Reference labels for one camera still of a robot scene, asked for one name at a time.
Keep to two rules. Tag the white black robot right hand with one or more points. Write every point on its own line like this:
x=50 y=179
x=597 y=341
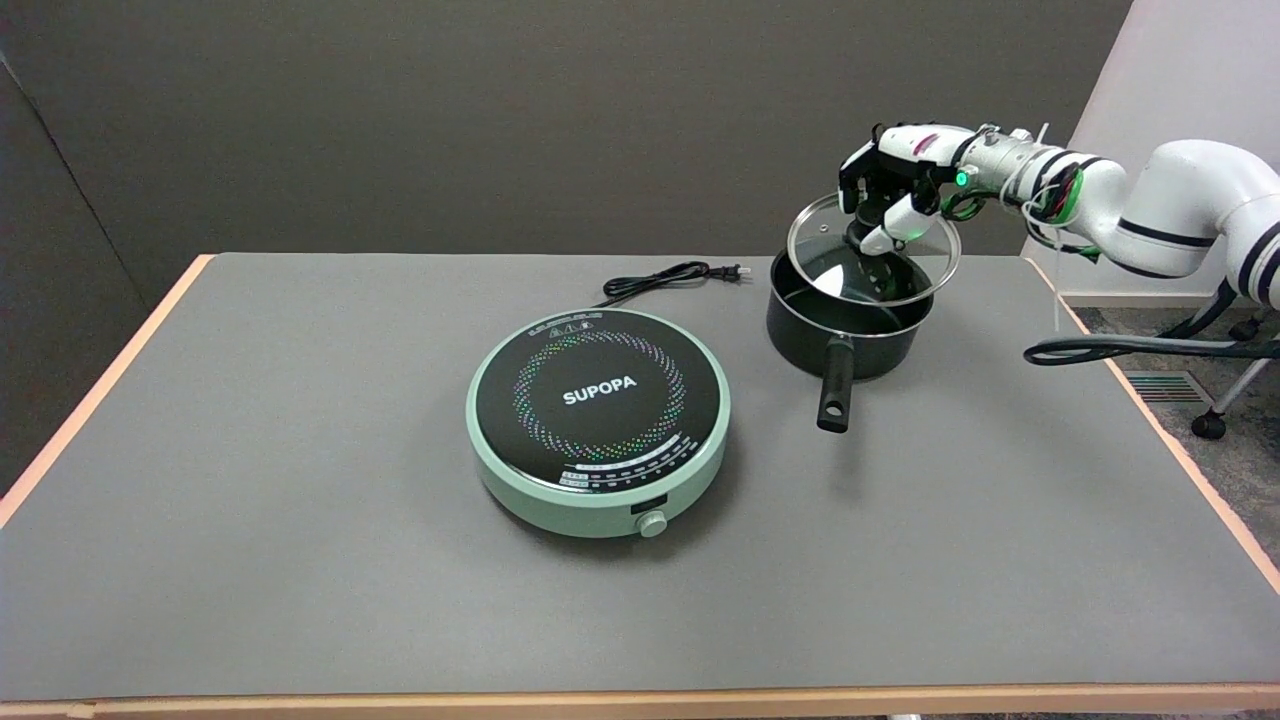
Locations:
x=905 y=145

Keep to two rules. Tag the white partition panel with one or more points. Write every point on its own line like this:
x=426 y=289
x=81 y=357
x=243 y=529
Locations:
x=1180 y=60

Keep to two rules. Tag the metal stand leg with caster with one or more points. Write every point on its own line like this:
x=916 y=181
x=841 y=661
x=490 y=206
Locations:
x=1235 y=385

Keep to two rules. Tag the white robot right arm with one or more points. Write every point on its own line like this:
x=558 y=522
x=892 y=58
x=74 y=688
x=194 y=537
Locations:
x=1180 y=190

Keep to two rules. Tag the floor vent grille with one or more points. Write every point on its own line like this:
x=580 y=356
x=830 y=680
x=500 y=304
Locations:
x=1160 y=388

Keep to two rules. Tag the green round induction cooker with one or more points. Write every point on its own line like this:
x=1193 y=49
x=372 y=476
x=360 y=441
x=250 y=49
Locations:
x=598 y=395

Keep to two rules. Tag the glass pot lid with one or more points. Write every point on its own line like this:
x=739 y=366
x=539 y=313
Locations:
x=820 y=225

